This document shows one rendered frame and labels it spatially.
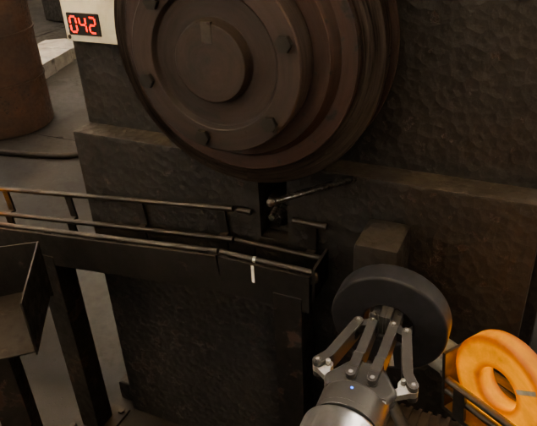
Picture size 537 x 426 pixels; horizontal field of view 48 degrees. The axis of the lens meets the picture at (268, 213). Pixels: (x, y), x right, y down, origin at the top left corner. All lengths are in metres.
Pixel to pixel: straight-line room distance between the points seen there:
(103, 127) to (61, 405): 0.92
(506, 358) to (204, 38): 0.61
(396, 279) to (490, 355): 0.21
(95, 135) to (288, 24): 0.65
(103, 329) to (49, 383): 0.27
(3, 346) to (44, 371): 0.85
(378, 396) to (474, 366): 0.29
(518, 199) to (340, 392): 0.52
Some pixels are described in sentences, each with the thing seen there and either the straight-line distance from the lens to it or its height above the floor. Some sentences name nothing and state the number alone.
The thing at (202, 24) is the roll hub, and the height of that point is 1.17.
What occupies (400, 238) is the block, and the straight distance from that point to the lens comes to 1.06.
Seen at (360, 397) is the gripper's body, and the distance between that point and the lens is 0.68.
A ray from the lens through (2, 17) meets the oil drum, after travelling 3.77.
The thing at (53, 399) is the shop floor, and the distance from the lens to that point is 2.00.
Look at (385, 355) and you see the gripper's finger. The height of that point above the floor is 0.85.
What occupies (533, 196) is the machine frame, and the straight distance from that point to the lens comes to 1.08.
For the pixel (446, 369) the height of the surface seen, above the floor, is 0.69.
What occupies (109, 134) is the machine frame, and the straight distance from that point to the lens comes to 1.35.
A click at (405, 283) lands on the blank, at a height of 0.90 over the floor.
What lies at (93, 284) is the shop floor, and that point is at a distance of 2.41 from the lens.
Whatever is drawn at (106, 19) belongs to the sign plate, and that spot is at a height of 1.11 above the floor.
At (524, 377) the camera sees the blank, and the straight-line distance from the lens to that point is 0.89.
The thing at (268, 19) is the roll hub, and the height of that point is 1.18.
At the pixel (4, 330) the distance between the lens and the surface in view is 1.30.
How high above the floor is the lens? 1.37
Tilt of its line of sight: 30 degrees down
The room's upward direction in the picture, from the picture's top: 3 degrees counter-clockwise
